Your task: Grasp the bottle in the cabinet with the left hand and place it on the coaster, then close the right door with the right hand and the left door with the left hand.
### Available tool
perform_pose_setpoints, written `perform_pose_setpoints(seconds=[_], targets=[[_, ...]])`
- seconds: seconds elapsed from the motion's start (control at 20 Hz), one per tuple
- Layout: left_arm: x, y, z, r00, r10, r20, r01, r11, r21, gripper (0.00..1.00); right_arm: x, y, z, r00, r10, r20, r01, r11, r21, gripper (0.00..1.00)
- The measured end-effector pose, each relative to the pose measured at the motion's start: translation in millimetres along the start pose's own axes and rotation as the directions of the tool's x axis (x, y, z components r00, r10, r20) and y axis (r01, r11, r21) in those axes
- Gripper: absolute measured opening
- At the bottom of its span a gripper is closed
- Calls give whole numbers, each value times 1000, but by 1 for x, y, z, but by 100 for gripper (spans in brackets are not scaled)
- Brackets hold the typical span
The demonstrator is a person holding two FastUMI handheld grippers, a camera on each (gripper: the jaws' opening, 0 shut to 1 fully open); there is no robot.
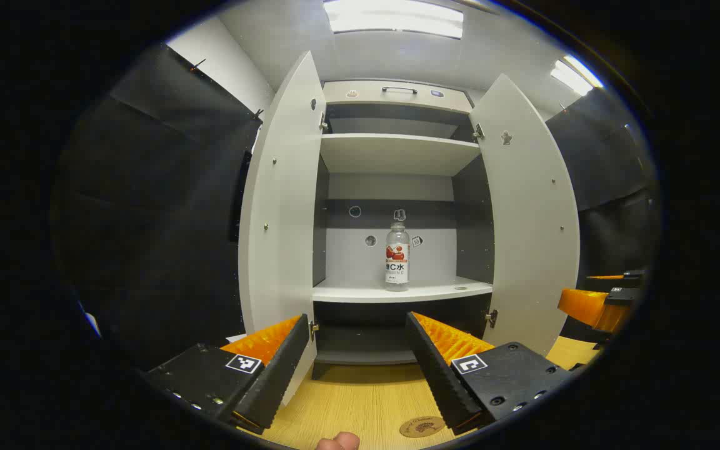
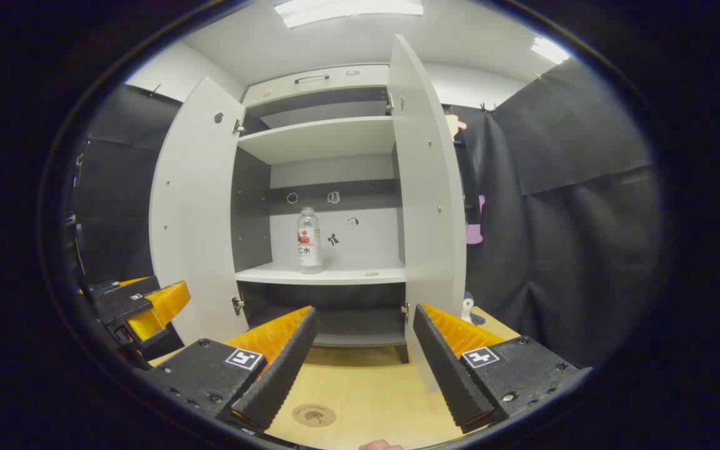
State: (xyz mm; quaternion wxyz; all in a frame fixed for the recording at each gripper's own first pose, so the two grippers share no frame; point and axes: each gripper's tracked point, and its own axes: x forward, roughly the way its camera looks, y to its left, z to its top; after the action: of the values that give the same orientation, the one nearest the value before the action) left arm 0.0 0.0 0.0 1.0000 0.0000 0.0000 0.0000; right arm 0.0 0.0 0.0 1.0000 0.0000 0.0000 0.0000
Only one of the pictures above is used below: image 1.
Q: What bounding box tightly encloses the white and grey cabinet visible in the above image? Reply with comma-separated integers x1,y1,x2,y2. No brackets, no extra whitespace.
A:
310,78,495,382

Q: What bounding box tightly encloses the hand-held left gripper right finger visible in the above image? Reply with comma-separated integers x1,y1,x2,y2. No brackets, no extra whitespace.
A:
405,311,576,436

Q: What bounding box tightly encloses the clear bottle with red label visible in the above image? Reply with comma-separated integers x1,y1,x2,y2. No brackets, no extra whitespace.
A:
385,222,411,293

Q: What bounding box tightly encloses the small ceiling light panel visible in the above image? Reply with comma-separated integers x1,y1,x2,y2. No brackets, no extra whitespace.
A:
551,55,604,96

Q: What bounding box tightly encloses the white cabinet door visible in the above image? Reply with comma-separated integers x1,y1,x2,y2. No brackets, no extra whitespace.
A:
238,51,328,407
468,74,581,357

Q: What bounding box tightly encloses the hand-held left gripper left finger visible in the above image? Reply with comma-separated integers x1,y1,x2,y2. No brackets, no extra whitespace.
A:
143,314,311,436

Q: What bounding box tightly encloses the round wooden coaster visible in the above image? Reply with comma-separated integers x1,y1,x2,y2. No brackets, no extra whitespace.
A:
399,416,446,438

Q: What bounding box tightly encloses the large ceiling light panel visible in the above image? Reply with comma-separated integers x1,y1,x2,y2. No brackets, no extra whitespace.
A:
324,0,464,39

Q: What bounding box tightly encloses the white cabinet drawer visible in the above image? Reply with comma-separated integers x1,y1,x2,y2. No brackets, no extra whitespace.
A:
322,80,474,114

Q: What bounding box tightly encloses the black backdrop cloth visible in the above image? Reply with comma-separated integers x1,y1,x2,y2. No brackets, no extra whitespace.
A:
544,87,661,344
54,42,264,369

